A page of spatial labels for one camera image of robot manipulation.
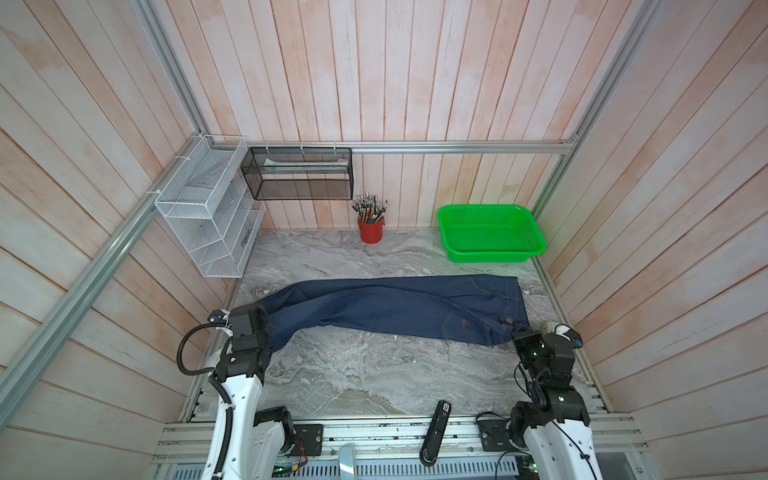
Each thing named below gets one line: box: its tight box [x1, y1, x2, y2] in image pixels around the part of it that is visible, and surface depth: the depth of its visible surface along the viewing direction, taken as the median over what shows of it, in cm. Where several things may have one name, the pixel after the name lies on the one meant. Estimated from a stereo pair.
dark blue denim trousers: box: [263, 276, 529, 353], surface depth 95 cm
